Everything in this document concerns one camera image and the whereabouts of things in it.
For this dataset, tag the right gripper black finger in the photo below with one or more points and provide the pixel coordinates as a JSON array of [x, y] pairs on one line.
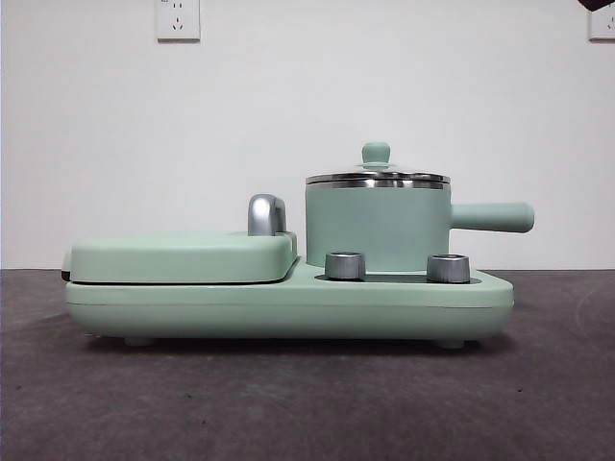
[[598, 4]]

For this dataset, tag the glass lid with green knob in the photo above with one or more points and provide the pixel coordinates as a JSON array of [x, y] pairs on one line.
[[375, 153]]

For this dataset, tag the mint green hinged griddle lid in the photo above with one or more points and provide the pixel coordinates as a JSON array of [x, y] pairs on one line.
[[178, 254]]

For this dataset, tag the silver control knob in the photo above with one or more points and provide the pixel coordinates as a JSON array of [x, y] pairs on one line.
[[343, 265], [447, 268]]

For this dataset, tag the mint green breakfast machine base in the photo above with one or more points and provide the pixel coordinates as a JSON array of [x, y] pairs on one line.
[[288, 307]]

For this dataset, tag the white wall socket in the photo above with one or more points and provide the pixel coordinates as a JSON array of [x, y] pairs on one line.
[[603, 26], [178, 21]]

